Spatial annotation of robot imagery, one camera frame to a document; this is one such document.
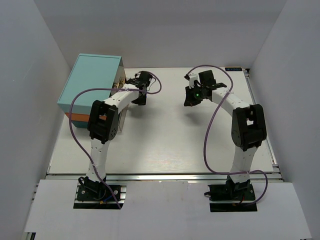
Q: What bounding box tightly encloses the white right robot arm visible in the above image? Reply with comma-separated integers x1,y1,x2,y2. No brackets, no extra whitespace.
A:
184,70,267,197

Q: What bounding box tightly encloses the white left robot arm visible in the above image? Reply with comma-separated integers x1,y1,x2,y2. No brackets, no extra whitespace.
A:
79,71,154,199

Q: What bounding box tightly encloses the blue label sticker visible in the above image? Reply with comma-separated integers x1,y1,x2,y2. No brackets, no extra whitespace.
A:
224,67,243,72

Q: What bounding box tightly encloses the teal drawer cabinet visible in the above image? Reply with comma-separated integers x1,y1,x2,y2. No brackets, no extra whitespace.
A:
57,53,126,131

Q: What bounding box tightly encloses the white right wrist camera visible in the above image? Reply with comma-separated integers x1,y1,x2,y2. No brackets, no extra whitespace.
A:
184,73,198,89

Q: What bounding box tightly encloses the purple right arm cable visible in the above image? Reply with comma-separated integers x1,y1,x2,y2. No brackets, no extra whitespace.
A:
184,65,270,207

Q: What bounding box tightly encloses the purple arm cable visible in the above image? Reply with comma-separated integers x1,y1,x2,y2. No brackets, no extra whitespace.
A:
184,65,270,207
68,73,162,210

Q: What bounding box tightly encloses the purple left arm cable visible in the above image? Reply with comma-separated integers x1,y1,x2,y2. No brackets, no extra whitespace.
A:
68,73,162,210

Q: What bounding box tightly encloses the aluminium rail front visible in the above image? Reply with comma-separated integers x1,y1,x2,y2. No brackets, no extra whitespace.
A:
45,172,283,181

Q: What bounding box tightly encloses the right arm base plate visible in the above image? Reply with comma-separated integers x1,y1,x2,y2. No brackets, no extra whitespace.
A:
203,184,258,213

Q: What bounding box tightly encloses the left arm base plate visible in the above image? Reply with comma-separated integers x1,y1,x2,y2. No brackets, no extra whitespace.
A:
73,183,127,210

